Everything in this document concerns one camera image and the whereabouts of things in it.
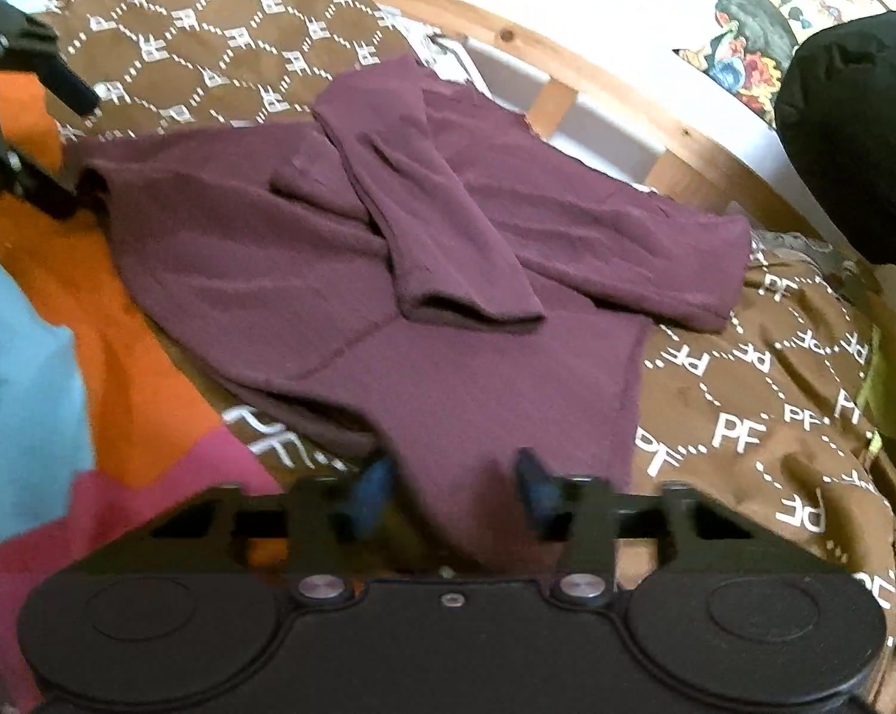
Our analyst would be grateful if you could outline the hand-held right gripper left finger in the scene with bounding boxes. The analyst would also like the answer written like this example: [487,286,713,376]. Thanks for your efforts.
[146,453,400,602]

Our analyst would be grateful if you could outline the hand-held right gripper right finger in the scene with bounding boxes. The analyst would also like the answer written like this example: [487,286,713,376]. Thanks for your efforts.
[515,448,766,602]

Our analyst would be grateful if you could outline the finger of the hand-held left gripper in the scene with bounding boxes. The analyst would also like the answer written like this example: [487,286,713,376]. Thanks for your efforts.
[0,63,108,222]
[0,0,101,118]

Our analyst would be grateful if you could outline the maroon sweater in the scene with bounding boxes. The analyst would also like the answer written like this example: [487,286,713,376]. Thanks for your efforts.
[76,54,754,574]

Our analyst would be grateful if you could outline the brown printed blanket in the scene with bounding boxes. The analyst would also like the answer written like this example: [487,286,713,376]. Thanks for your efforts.
[39,0,896,656]

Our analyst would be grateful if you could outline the orange cloth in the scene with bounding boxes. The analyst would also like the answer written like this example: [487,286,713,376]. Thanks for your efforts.
[0,70,227,478]

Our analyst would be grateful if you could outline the light blue cloth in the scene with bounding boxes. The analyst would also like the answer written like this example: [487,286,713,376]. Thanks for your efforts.
[0,221,97,560]

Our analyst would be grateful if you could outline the pink cloth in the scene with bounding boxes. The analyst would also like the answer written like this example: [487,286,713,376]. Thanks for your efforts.
[0,427,287,714]

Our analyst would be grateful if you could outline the white floral bed sheet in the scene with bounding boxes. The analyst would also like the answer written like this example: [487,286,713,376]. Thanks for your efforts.
[377,6,465,84]

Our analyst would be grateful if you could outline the black puffer jacket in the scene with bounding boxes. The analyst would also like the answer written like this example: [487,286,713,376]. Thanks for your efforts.
[773,11,896,270]

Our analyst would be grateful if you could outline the wooden bed frame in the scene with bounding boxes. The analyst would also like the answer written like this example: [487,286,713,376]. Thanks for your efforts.
[344,0,896,537]

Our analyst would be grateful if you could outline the landscape wall poster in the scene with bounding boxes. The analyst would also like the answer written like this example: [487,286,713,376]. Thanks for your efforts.
[673,0,889,121]

